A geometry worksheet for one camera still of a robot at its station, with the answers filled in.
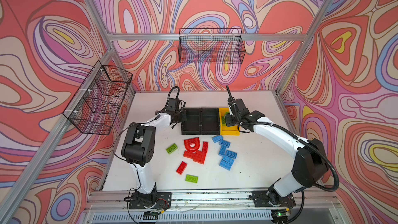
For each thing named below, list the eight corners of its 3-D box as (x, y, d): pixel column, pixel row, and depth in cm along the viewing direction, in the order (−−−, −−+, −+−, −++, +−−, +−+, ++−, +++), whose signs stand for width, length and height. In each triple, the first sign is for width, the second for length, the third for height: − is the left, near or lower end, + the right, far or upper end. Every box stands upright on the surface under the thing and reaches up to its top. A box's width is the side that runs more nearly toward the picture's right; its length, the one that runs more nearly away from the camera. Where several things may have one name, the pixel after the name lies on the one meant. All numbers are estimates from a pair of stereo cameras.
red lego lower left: (176, 172, 84) (175, 171, 82) (182, 162, 87) (181, 160, 86) (181, 175, 83) (181, 174, 81) (187, 164, 86) (186, 163, 85)
